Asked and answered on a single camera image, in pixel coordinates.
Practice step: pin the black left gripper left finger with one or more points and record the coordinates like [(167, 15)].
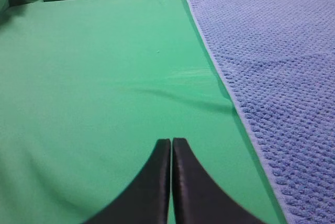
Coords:
[(146, 198)]

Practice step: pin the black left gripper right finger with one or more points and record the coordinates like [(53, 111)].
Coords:
[(196, 196)]

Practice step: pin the blue waffle-weave towel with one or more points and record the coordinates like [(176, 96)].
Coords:
[(276, 60)]

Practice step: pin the green table cover cloth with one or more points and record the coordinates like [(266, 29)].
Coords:
[(89, 86)]

